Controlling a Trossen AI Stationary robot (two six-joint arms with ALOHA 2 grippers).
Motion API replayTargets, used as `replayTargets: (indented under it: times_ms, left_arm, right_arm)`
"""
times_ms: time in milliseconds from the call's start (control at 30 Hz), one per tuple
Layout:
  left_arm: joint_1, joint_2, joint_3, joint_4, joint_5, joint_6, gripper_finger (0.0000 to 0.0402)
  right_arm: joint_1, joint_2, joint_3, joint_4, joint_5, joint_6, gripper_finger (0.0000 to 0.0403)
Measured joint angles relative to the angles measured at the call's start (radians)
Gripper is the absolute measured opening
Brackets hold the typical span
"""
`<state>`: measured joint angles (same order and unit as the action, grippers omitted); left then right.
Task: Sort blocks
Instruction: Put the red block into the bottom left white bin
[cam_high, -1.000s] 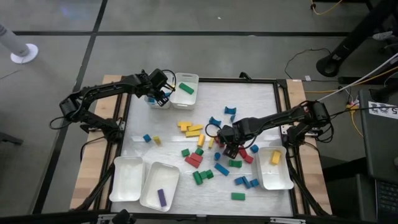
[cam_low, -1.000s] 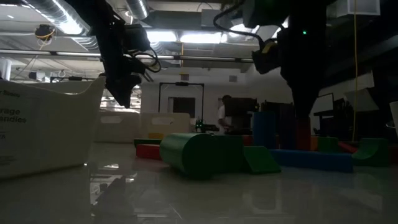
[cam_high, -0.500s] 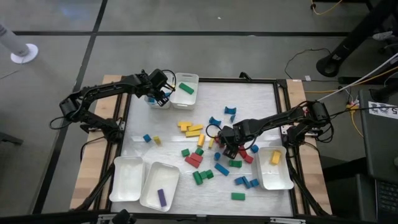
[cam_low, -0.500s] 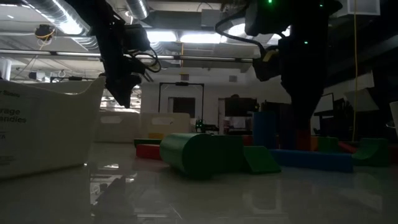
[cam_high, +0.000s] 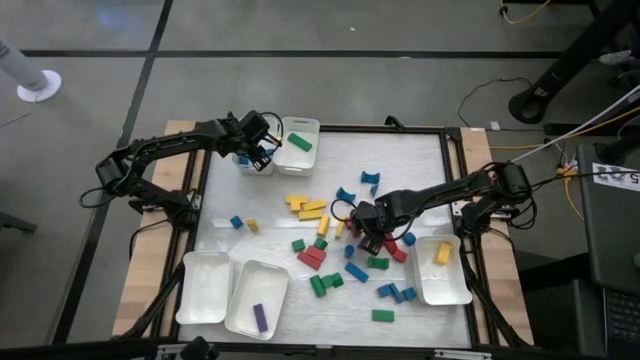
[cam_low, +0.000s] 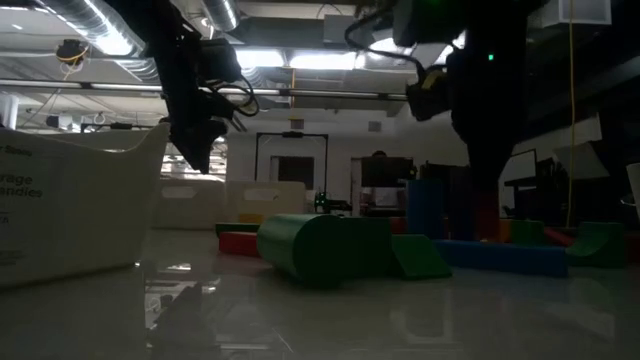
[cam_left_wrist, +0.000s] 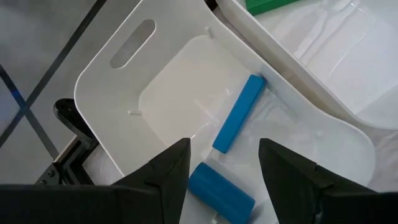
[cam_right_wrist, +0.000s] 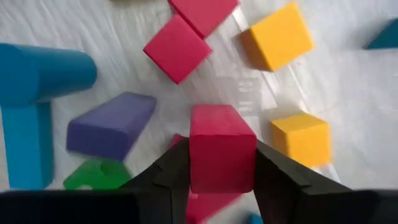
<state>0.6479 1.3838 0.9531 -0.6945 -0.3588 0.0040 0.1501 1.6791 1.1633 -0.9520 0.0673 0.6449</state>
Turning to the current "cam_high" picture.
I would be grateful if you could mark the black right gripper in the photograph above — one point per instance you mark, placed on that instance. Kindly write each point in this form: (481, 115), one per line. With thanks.
(375, 215)

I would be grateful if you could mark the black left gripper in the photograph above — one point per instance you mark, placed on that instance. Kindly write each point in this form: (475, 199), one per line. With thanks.
(247, 130)

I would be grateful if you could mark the blue cylinder block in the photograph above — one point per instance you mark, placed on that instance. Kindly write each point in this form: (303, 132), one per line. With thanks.
(349, 251)
(243, 160)

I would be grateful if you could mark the red block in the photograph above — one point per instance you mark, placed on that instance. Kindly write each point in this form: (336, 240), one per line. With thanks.
(315, 253)
(400, 255)
(351, 227)
(309, 261)
(390, 246)

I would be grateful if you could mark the yellow rectangular block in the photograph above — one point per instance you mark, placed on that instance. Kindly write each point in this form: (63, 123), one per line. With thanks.
(314, 205)
(443, 253)
(297, 199)

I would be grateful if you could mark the small blue block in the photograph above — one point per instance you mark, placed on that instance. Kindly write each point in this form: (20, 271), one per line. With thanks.
(374, 190)

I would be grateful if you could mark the green cube block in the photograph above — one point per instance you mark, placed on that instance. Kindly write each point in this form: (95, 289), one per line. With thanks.
(327, 281)

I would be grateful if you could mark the yellow cube block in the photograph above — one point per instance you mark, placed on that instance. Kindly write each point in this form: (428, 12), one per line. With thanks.
(296, 206)
(252, 225)

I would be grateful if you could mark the blue arch block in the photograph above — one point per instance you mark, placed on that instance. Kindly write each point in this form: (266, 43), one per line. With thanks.
(345, 196)
(370, 179)

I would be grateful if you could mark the blue cube block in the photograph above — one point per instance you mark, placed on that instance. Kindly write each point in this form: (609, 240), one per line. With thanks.
(236, 222)

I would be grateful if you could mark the green cylinder block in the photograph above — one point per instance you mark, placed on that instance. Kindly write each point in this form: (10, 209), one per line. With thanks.
(317, 286)

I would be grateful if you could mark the purple rectangular block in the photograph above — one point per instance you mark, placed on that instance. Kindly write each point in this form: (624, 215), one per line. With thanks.
(260, 318)

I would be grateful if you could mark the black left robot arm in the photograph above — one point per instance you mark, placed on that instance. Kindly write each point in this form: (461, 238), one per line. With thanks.
(160, 147)

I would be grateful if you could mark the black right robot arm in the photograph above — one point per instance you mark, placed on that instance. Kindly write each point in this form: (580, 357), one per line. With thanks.
(450, 187)

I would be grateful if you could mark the green arch block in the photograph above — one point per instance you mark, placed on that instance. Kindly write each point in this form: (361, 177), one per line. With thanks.
(378, 264)

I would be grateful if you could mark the white plastic storage bin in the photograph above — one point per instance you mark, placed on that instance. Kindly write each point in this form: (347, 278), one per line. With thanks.
(237, 167)
(440, 285)
(300, 162)
(205, 290)
(255, 285)

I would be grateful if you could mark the blue long rectangular block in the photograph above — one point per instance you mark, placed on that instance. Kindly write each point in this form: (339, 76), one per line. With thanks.
(356, 272)

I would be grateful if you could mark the yellow narrow block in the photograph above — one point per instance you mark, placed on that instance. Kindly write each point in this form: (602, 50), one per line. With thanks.
(339, 230)

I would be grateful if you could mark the blue half-round block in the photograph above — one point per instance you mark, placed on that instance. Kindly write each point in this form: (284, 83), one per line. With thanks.
(409, 239)

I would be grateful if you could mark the green triangular block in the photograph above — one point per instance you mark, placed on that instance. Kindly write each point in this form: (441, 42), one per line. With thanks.
(337, 279)

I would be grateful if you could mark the green half-round block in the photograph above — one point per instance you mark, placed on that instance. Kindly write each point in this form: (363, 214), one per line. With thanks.
(320, 243)

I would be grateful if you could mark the yellow cylinder block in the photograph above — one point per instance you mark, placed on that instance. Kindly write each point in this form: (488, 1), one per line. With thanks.
(323, 225)

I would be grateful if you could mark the red flat block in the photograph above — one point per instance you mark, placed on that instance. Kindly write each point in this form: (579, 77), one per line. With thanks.
(309, 261)
(315, 253)

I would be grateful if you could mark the yellow flat block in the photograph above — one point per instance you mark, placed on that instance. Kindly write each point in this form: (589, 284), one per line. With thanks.
(310, 215)

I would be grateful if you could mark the green square block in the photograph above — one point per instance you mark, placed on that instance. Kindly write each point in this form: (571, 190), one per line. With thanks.
(298, 245)

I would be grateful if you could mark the wooden table side board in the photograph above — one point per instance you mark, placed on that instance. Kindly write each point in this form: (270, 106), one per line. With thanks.
(170, 170)
(475, 150)

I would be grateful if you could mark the black table clamp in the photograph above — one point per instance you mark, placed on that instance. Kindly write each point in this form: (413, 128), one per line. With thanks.
(394, 121)

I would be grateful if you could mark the black table leg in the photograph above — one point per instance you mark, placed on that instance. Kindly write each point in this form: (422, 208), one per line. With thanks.
(492, 310)
(155, 305)

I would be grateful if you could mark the black equipment case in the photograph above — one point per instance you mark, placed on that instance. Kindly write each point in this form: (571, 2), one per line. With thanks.
(560, 310)

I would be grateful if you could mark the black stand leg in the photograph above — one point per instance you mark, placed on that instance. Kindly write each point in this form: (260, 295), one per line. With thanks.
(530, 107)

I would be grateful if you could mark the black computer tower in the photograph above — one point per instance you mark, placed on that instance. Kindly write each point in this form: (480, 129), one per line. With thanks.
(610, 225)

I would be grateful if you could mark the white printed label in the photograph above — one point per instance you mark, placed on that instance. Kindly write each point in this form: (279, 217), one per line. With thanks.
(615, 176)

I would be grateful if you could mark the black floor foot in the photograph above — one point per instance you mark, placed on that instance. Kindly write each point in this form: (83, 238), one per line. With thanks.
(15, 222)

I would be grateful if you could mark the black keyboard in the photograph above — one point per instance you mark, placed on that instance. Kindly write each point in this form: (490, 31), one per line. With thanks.
(622, 320)

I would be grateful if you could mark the person's foot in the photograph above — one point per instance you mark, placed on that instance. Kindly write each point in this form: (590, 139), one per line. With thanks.
(615, 57)

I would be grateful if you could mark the gray metal bracket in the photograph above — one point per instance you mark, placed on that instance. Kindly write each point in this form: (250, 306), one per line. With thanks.
(167, 351)
(462, 355)

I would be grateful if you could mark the gray post white base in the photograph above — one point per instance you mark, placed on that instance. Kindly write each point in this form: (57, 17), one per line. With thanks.
(40, 86)

